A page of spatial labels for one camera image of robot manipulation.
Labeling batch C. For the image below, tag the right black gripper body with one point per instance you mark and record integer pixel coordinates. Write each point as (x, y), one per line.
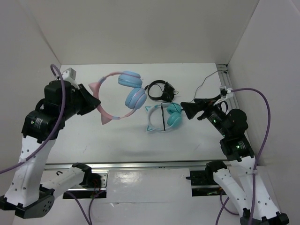
(213, 113)

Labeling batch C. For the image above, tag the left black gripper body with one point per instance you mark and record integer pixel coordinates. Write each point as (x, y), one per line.
(72, 108)

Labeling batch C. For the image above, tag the pink blue cat-ear headphones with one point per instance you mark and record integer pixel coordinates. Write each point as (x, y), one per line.
(129, 88)

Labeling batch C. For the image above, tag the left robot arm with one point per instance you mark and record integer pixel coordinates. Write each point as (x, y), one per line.
(27, 196)

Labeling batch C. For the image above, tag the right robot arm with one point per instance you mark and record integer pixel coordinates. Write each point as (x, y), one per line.
(249, 196)

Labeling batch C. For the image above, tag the white teal cat-ear headphones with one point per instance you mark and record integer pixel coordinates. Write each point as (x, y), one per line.
(171, 116)

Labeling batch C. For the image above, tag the black headphones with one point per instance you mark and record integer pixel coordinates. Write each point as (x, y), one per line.
(168, 92)

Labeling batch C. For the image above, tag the white front cover plate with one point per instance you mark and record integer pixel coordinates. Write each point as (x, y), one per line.
(148, 186)

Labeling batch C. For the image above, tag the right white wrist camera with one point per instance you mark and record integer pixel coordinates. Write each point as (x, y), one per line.
(225, 94)

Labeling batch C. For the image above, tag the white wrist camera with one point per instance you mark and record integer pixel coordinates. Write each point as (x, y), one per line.
(225, 94)
(69, 75)

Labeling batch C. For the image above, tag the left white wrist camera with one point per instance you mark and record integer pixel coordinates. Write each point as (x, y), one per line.
(69, 75)

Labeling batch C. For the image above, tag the aluminium right rail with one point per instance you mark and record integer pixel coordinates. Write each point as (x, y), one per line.
(225, 80)

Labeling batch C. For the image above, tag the aluminium rail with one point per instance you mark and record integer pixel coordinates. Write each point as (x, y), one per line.
(148, 165)
(225, 80)

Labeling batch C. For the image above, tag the aluminium front rail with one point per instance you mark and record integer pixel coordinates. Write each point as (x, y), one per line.
(148, 165)

